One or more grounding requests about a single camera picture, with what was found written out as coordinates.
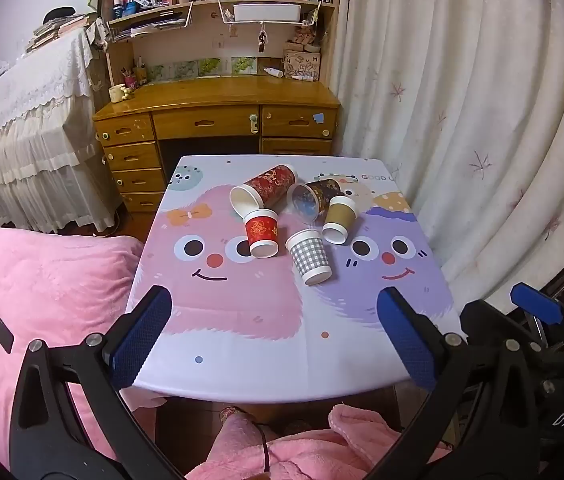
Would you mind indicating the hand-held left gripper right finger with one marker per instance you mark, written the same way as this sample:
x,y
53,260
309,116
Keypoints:
x,y
406,340

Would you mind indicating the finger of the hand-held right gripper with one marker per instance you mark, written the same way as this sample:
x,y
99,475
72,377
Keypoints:
x,y
536,304

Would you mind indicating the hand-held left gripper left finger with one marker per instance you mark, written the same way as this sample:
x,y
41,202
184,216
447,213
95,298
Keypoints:
x,y
144,335

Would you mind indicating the grey checkered paper cup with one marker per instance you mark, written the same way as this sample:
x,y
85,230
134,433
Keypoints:
x,y
309,255

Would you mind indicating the brown paper cup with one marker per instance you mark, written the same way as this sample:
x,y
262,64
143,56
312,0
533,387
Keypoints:
x,y
339,215

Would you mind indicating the small red paper cup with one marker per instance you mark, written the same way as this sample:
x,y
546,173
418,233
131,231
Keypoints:
x,y
261,227

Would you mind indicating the dark patterned paper cup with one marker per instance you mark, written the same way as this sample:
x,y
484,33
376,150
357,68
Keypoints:
x,y
324,190

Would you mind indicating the large red patterned paper cup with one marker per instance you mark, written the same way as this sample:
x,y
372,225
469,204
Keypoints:
x,y
272,182

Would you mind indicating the patterned slipper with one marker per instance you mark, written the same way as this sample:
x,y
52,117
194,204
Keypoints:
x,y
232,414

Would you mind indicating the cartoon printed tablecloth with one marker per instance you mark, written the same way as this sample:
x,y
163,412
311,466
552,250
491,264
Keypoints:
x,y
262,320

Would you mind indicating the pink fluffy blanket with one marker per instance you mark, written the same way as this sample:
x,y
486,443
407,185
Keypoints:
x,y
37,285

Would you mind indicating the black blanket tag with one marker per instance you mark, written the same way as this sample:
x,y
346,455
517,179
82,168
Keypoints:
x,y
4,335

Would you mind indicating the pink fluffy robe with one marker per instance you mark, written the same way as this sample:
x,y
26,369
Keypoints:
x,y
312,455

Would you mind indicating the white floral curtain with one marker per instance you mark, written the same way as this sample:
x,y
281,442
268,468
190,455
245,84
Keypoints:
x,y
461,85

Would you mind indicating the blue sticker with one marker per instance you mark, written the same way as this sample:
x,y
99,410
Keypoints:
x,y
319,118

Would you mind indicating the white mug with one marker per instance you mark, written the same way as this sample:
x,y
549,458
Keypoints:
x,y
117,94

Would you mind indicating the wooden desk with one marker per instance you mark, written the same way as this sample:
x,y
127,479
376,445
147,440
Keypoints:
x,y
202,95

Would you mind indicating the white lace covered furniture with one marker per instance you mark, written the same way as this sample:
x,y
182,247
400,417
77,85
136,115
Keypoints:
x,y
27,110

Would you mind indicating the pen holder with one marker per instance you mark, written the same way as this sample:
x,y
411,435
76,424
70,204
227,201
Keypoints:
x,y
130,81

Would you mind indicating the green picture card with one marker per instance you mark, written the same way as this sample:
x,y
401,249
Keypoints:
x,y
244,64
172,70
210,66

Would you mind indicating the cardboard box on desk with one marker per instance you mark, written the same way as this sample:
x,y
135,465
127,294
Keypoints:
x,y
302,67

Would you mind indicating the white tube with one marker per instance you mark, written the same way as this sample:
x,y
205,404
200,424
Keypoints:
x,y
273,72

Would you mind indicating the pile of papers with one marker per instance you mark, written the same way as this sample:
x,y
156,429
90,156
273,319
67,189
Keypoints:
x,y
152,22

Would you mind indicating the wooden bookshelf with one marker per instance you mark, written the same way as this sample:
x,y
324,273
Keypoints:
x,y
202,27

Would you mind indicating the hanging keys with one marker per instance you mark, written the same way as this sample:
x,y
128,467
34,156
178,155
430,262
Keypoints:
x,y
262,40

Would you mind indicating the stack of books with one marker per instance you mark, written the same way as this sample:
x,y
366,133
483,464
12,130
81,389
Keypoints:
x,y
62,27

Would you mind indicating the wooden ornament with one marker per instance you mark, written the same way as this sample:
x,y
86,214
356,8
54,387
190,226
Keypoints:
x,y
307,37

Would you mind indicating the blue bottle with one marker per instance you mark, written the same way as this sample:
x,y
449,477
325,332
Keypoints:
x,y
119,8

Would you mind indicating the black object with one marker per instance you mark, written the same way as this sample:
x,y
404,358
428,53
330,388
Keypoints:
x,y
59,14

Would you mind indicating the white storage box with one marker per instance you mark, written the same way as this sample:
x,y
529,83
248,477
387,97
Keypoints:
x,y
267,12

